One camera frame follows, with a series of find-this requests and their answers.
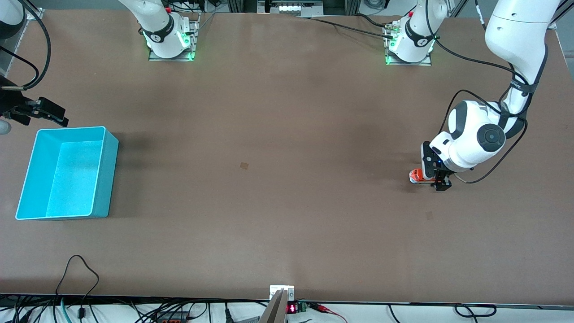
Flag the grey camera mount bar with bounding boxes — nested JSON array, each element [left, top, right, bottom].
[[259, 289, 288, 323]]

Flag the long black table cable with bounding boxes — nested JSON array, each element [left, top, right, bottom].
[[294, 16, 395, 40]]

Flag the red clip lead wires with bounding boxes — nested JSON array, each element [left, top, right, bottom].
[[309, 303, 348, 323]]

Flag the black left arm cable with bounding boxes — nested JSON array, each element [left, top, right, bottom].
[[426, 0, 550, 185]]

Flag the lit metal equipment rack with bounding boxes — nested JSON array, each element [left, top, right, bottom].
[[258, 0, 324, 17]]

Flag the orange toy bus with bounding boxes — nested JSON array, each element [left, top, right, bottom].
[[409, 169, 436, 185]]

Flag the blue plastic box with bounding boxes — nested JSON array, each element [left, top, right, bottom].
[[15, 126, 119, 221]]

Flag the aluminium frame profile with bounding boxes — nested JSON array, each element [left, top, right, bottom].
[[545, 0, 566, 30]]

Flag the black coiled cable loop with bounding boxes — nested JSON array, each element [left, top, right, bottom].
[[454, 304, 497, 318]]

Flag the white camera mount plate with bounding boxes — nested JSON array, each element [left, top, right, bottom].
[[270, 285, 295, 301]]

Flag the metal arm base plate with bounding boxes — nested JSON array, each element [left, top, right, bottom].
[[383, 20, 433, 67], [148, 13, 200, 62]]

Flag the short black table cable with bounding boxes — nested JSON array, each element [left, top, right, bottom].
[[354, 13, 395, 28]]

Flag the thin black looped cable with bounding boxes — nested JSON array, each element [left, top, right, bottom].
[[56, 255, 100, 320]]

